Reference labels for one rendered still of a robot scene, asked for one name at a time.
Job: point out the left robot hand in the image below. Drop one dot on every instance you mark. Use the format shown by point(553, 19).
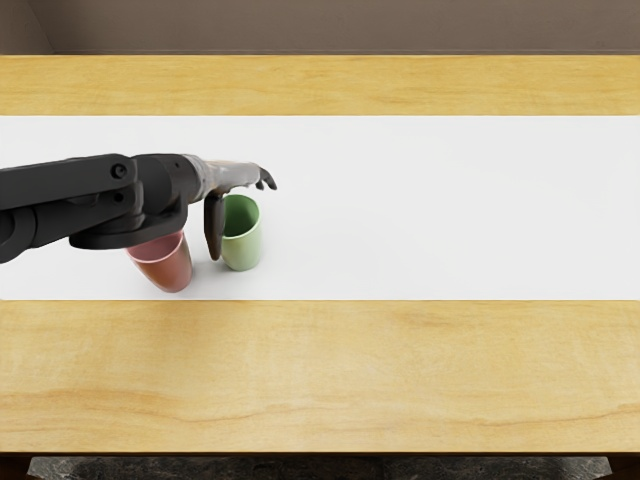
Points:
point(235, 172)

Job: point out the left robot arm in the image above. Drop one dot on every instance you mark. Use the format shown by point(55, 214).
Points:
point(100, 200)

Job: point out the green cup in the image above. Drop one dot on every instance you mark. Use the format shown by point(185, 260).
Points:
point(244, 245)

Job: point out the red cup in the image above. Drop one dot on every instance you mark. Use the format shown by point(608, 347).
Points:
point(167, 270)

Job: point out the white table runner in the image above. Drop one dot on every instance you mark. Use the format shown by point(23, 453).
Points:
point(400, 210)

